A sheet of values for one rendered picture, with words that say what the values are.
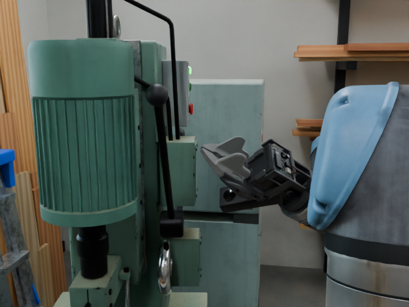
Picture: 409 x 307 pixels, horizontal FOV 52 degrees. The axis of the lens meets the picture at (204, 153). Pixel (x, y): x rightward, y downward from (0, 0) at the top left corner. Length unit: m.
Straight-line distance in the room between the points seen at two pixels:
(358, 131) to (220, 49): 2.73
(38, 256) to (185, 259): 1.68
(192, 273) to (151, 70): 0.47
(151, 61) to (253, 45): 2.10
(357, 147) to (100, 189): 0.50
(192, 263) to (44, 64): 0.55
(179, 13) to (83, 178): 2.44
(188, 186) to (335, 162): 0.68
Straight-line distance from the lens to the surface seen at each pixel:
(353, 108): 0.32
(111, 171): 0.73
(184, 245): 0.99
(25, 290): 1.91
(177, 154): 0.94
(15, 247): 1.84
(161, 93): 0.65
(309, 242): 3.26
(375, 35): 3.07
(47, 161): 0.75
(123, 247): 0.94
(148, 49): 0.94
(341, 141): 0.30
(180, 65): 1.02
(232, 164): 0.68
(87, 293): 0.84
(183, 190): 0.96
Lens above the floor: 1.46
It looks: 12 degrees down
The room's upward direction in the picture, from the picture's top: straight up
